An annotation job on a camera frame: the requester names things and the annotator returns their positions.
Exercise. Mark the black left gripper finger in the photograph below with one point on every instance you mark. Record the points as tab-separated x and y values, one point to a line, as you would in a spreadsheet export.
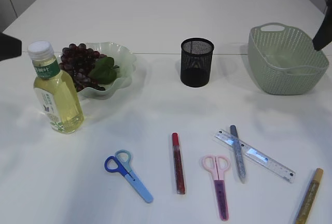
10	47

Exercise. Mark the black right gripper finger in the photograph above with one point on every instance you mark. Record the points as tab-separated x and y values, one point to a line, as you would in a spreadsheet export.
324	35

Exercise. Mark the yellow tea bottle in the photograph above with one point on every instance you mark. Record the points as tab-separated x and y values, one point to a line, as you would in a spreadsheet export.
55	89

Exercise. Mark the dark red grape bunch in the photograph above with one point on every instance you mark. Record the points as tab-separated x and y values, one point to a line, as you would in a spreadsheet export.
87	67

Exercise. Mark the pink scissors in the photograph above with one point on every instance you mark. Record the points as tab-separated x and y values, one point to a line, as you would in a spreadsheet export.
218	166

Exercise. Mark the green woven plastic basket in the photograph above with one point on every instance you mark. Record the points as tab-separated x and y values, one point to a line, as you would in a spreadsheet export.
283	60

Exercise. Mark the pale green wavy plate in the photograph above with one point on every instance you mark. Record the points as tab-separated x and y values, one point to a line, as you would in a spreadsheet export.
123	57

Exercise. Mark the black mesh pen holder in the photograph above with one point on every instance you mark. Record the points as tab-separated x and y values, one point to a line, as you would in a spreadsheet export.
196	61

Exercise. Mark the clear plastic ruler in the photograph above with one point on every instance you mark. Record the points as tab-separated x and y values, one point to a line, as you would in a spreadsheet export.
223	137

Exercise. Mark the silver glitter pen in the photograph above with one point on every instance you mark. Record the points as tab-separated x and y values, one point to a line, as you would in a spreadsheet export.
238	155

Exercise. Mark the gold glitter pen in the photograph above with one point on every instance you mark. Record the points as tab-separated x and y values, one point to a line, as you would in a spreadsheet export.
311	192

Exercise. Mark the red glitter pen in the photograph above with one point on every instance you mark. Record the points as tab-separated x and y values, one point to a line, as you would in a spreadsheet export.
178	167

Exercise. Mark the blue scissors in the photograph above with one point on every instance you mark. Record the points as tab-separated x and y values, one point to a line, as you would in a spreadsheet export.
120	163

